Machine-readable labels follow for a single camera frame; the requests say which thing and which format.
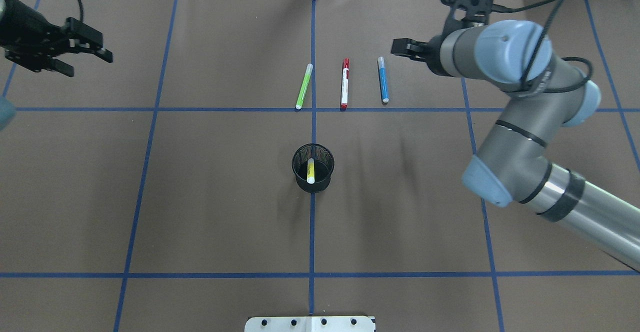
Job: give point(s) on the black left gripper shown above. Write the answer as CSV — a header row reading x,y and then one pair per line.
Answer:
x,y
26,33

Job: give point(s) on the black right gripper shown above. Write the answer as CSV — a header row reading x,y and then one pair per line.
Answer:
x,y
433,52

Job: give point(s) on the blue marker pen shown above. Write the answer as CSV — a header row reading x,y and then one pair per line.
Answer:
x,y
383,84

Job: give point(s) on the red white marker pen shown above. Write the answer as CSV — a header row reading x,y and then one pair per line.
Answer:
x,y
344,89

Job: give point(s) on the green highlighter pen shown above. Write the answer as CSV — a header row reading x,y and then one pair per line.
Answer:
x,y
306,80

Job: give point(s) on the yellow highlighter pen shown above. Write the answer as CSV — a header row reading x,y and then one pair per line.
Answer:
x,y
310,171

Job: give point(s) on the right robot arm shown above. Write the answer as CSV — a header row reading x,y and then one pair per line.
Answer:
x,y
511,165

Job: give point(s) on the black mesh pen cup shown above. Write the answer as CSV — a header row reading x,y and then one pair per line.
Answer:
x,y
324,166

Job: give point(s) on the brown paper table cover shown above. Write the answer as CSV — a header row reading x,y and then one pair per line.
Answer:
x,y
156,194

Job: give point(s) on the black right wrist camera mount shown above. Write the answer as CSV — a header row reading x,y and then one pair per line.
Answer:
x,y
464,14

